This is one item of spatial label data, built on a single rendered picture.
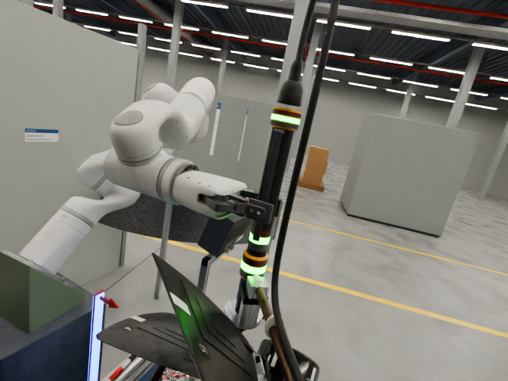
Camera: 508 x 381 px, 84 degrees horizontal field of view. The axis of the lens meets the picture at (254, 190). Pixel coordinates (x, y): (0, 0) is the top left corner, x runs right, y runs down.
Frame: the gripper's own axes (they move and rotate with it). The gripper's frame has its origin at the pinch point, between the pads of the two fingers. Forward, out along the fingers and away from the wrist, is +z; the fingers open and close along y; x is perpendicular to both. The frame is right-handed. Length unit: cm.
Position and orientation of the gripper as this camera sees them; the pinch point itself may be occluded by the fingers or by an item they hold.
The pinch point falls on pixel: (264, 208)
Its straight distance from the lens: 46.1
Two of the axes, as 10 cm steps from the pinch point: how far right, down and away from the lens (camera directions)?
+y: -3.8, 1.5, -9.1
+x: 1.9, -9.5, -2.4
